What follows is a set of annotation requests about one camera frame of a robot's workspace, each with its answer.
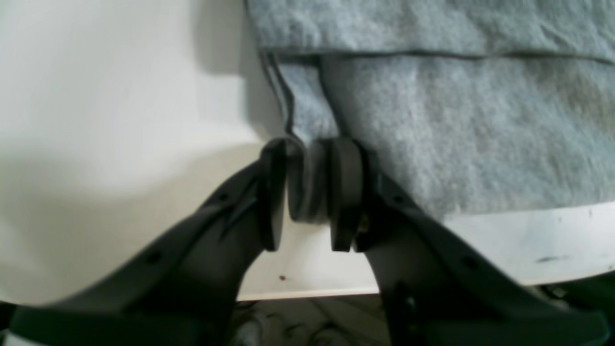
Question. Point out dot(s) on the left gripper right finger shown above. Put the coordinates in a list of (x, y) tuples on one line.
[(436, 289)]

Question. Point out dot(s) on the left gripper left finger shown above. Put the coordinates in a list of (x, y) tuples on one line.
[(182, 288)]

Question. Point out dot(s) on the grey t-shirt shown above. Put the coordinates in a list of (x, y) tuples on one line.
[(472, 106)]

